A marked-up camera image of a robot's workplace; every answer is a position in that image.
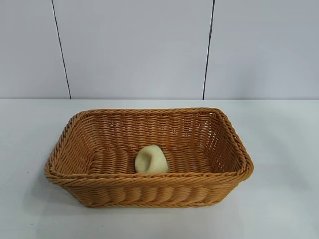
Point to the pale yellow egg yolk pastry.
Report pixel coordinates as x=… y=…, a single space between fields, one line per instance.
x=157 y=161

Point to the brown woven wicker basket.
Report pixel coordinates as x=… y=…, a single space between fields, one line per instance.
x=174 y=184

